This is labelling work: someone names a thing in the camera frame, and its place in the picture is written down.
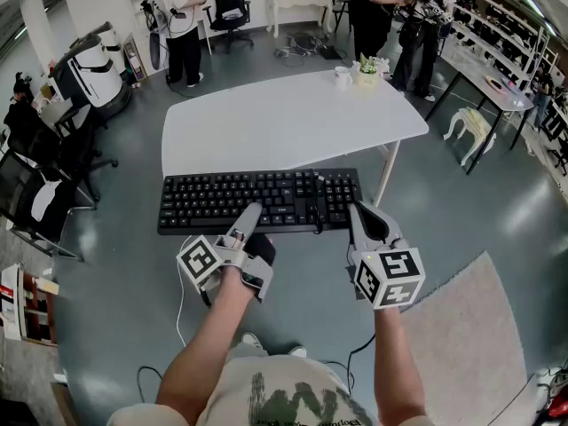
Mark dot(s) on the black folding chair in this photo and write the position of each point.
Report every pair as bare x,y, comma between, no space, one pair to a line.
342,2

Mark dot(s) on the person's left white shoe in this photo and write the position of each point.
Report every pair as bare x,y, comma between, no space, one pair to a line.
252,340

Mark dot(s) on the white mug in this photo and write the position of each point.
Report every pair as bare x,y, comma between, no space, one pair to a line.
342,79

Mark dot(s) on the person's beige printed shirt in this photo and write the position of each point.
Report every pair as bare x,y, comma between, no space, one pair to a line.
231,397

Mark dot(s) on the grey oval panel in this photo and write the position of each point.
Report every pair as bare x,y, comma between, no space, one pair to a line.
154,51

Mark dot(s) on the person's right forearm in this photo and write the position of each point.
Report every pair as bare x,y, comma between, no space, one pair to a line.
395,362

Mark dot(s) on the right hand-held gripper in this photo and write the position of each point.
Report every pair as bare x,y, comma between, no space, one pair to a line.
390,278

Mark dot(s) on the person's grey trousers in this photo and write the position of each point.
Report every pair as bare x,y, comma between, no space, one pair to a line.
244,352

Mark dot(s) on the white stool with yellow cushion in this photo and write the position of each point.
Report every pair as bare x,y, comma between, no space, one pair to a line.
475,122

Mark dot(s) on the low bookshelf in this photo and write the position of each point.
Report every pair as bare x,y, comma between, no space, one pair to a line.
31,304

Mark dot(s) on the black mesh chair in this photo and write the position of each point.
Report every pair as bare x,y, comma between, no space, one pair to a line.
26,202

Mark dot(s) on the black office chair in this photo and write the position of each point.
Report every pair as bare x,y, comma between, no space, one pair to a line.
80,149
231,2

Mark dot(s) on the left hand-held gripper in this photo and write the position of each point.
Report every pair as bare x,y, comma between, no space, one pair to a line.
199,262

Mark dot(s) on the white black mobile robot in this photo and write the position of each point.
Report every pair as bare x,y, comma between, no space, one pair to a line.
100,82
111,38

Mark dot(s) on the person's right white shoe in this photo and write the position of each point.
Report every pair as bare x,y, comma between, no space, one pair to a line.
297,352

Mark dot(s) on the black keyboard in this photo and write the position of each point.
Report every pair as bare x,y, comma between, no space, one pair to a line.
208,198

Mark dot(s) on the white pot with flowers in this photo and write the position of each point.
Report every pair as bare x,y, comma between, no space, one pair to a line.
368,73

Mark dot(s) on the person's left forearm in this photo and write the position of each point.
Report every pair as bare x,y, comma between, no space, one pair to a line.
208,335

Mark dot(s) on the round plate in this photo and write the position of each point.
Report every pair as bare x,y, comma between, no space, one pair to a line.
494,83

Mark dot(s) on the brown display box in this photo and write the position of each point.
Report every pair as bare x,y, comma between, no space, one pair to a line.
135,60

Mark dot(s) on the glass desk with black frame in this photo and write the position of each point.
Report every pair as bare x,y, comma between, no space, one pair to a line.
470,67

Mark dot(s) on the black flat bag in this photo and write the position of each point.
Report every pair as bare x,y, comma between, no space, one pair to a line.
330,52

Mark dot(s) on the person's white shoe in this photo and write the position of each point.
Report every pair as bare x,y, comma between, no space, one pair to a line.
297,352
252,340

